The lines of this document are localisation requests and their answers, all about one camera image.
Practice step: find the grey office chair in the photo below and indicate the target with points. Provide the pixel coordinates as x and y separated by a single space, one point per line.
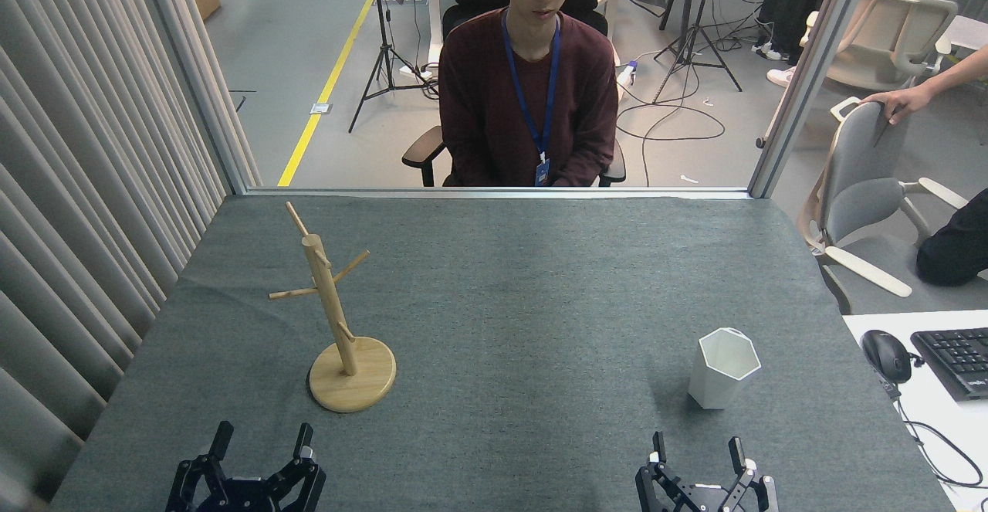
864 149

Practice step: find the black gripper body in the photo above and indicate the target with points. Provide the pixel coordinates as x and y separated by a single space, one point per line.
706 501
245 498

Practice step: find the black computer mouse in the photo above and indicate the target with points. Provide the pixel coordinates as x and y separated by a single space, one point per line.
886 354

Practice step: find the black tripod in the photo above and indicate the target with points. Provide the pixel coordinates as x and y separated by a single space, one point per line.
696 33
384 41

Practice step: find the wooden cup rack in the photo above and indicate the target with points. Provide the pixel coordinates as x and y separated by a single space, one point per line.
351 384

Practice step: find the beige office chair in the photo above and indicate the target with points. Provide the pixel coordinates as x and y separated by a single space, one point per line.
880 41

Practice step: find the metal floor socket plate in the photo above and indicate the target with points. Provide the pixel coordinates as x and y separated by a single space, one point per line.
321 108

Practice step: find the beige pleated curtain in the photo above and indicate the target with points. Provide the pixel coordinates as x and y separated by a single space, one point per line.
77 188

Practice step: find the seated person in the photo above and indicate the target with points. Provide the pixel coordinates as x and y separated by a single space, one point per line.
486 103

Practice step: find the person's hand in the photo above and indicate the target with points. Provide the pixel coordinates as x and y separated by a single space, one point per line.
911 101

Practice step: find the white power strip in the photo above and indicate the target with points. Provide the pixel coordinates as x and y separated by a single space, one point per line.
627 74

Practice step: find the yellow floor tape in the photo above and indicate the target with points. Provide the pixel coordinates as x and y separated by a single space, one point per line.
324 95

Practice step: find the silver frame post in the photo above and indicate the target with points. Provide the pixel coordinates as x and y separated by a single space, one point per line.
204 87
803 72

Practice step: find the person's leg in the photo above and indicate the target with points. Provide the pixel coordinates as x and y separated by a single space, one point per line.
957 249

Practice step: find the black office chair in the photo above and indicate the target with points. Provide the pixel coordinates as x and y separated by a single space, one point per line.
421 153

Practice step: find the black keyboard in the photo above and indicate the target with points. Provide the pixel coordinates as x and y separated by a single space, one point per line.
957 357

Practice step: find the white side desk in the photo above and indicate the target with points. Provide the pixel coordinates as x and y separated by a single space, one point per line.
942 435

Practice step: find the silver frame rail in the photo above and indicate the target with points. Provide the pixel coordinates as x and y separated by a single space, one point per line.
502 192

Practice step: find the white hexagonal cup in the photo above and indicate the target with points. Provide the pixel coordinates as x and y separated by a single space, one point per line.
714 384

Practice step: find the grey table cloth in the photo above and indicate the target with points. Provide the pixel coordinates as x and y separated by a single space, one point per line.
540 303

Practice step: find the person's forearm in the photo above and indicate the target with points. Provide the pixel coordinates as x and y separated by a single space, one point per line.
961 76

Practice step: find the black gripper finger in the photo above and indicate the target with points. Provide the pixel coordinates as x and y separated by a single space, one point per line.
222 439
306 439
658 446
737 450

